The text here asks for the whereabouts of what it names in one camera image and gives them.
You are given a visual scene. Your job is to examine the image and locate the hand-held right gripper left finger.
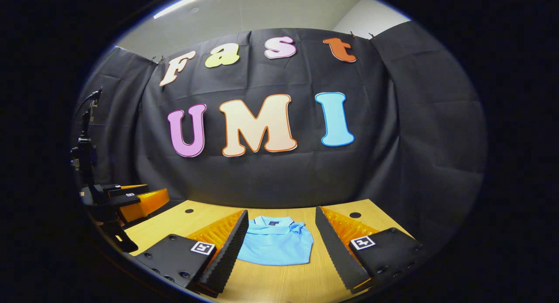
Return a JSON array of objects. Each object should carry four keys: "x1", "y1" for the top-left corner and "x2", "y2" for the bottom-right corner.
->
[{"x1": 133, "y1": 209, "x2": 249, "y2": 297}]

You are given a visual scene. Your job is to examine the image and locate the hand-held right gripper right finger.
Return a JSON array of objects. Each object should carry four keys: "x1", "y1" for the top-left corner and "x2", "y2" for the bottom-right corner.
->
[{"x1": 315, "y1": 206, "x2": 424, "y2": 295}]

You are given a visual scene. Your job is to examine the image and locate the light blue polo T-shirt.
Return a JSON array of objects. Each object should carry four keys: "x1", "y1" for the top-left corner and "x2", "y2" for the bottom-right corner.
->
[{"x1": 237, "y1": 216, "x2": 315, "y2": 266}]

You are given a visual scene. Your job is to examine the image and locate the black backdrop cloth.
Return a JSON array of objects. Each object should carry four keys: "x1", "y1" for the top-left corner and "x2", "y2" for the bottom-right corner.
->
[{"x1": 70, "y1": 20, "x2": 489, "y2": 251}]

